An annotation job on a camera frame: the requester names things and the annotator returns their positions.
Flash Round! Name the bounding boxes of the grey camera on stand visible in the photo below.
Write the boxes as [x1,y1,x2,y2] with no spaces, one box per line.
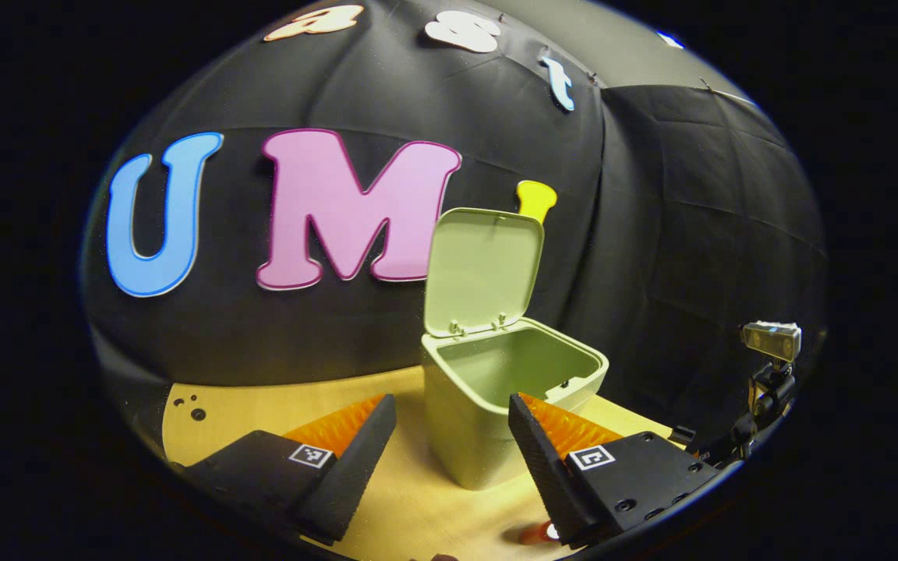
[741,320,803,364]

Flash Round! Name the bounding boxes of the pale green desktop garbage bin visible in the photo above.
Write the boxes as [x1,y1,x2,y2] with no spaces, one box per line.
[420,207,610,492]

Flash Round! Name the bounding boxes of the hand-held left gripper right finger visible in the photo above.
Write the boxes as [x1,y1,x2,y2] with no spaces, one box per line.
[507,392,730,549]

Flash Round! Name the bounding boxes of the red pop can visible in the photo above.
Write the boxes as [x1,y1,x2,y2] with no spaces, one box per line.
[517,520,564,547]

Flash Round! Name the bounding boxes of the light wooden desktop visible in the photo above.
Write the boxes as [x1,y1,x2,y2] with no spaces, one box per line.
[162,366,701,561]

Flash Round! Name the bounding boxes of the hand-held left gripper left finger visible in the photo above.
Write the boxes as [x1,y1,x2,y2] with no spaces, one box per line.
[172,393,398,546]

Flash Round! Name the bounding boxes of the black camera stand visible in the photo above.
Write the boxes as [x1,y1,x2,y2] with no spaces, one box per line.
[697,362,797,468]

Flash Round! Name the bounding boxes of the black backdrop cloth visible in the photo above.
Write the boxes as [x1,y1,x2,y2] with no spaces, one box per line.
[81,0,828,468]

